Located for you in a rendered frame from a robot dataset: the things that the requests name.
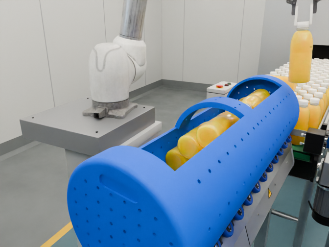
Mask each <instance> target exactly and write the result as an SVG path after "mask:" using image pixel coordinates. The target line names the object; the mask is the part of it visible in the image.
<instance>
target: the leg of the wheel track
mask: <svg viewBox="0 0 329 247"><path fill-rule="evenodd" d="M271 211H272V208H270V210H269V212H268V214H267V216H266V218H265V220H264V222H263V224H262V226H261V228H260V230H259V232H258V234H257V236H256V238H255V241H254V247H266V242H267V236H268V230H269V224H270V218H271Z"/></svg>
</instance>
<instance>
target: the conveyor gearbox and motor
mask: <svg viewBox="0 0 329 247"><path fill-rule="evenodd" d="M317 171H319V172H318V177H317V178H316V180H315V182H316V184H317V190H316V194H315V199H314V203H313V208H312V206H311V204H310V201H309V200H308V203H309V206H310V208H311V210H312V214H311V215H312V218H313V219H314V220H315V221H316V222H317V223H319V224H321V225H324V226H328V227H329V152H327V153H326V155H325V156H324V158H322V160H321V162H320V163H318V166H317Z"/></svg>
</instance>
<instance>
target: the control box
mask: <svg viewBox="0 0 329 247"><path fill-rule="evenodd" d="M227 83H228V82H225V81H221V82H219V83H217V84H215V85H213V86H211V87H208V88H207V99H209V98H213V97H227V95H228V93H229V92H230V90H231V89H232V88H233V87H234V86H235V85H236V84H237V83H232V82H231V85H228V86H225V84H227ZM219 84H220V85H221V84H222V85H223V87H221V88H218V87H217V86H216V85H219Z"/></svg>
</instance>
